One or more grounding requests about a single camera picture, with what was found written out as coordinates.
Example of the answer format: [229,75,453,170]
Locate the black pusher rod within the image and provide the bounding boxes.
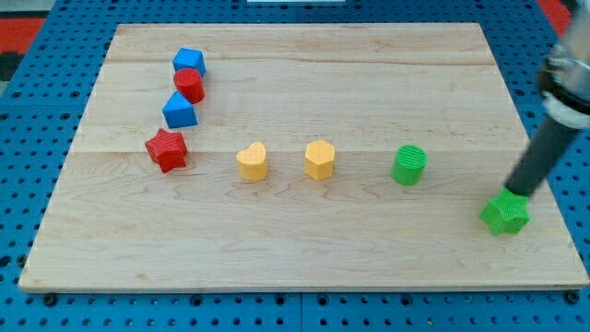
[503,116,580,196]

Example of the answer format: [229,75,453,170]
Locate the red star block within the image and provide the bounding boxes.
[145,129,187,173]

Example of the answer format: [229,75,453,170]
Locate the green star block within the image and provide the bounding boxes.
[478,187,530,236]

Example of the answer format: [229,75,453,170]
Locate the red cylinder block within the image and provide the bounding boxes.
[173,68,206,104]

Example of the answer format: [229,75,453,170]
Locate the blue cube block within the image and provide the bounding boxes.
[172,48,207,77]

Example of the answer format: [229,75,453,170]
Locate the green cylinder block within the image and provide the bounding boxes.
[391,145,428,185]

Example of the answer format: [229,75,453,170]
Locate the blue triangular block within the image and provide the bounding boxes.
[162,91,198,128]

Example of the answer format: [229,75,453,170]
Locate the wooden board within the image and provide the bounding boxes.
[18,23,589,293]

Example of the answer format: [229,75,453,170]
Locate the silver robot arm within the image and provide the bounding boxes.
[538,0,589,129]

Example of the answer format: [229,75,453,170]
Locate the yellow hexagon block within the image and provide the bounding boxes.
[304,140,336,180]

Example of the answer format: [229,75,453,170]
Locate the yellow heart block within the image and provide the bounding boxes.
[236,142,268,181]

